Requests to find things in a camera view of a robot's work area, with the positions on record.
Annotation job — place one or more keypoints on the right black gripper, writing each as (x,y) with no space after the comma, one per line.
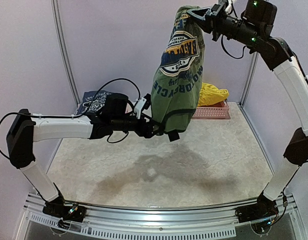
(216,22)

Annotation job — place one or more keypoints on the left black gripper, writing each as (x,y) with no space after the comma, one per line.
(148,133)

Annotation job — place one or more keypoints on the green tank top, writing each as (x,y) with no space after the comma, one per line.
(178,79)

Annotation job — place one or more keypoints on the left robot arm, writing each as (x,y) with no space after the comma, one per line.
(27,129)

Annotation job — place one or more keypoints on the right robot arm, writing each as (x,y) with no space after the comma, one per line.
(253,29)

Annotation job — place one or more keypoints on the pink plastic basket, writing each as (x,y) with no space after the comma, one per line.
(218,111)

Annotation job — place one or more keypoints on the yellow garment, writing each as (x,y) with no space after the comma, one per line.
(211,95)

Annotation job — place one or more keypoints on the folded navy graphic shirt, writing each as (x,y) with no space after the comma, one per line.
(93,101)

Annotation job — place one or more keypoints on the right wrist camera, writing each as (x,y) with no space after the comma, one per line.
(226,6)

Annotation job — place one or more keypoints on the right aluminium frame post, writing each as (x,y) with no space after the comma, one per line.
(254,62)

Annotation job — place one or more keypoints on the aluminium frame post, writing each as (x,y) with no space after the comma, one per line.
(55,5)
(254,62)

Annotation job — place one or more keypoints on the aluminium front rail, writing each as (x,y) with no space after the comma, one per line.
(215,222)

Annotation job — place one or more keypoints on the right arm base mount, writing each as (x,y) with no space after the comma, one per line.
(258,214)

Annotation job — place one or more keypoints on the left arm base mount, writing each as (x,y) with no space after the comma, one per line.
(67,212)

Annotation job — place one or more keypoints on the left aluminium frame post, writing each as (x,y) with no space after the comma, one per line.
(55,5)

